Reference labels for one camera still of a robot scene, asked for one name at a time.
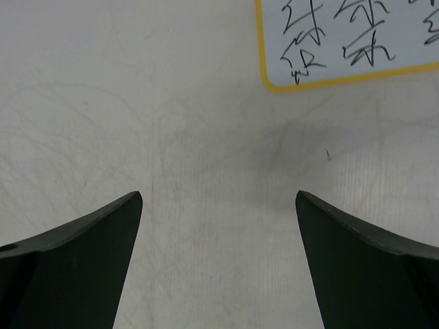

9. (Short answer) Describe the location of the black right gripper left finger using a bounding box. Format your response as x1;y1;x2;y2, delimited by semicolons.
1;191;142;328

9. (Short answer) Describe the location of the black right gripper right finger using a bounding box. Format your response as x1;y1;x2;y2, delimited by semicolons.
296;191;438;328

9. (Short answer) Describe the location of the yellow framed small whiteboard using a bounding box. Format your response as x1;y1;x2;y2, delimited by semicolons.
256;1;438;92

